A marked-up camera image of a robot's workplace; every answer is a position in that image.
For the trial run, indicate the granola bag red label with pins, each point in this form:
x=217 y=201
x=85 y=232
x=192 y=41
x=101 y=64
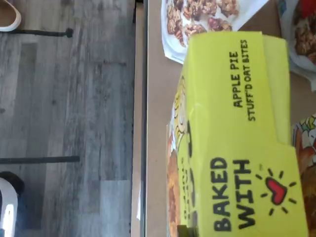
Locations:
x=303 y=37
x=197 y=14

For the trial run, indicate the yellow apple pie box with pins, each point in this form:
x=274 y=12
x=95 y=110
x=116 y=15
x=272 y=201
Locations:
x=234 y=148

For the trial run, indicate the black metal rod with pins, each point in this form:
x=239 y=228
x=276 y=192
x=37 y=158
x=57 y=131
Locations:
x=39 y=159
x=44 y=32

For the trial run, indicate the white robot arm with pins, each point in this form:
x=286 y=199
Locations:
x=8 y=205

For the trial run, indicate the black metal shelf beam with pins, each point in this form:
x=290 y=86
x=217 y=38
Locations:
x=138 y=98

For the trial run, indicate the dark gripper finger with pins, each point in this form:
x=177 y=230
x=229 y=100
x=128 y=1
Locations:
x=187 y=231

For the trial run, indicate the white rounded object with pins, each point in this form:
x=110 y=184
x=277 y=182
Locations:
x=8 y=17

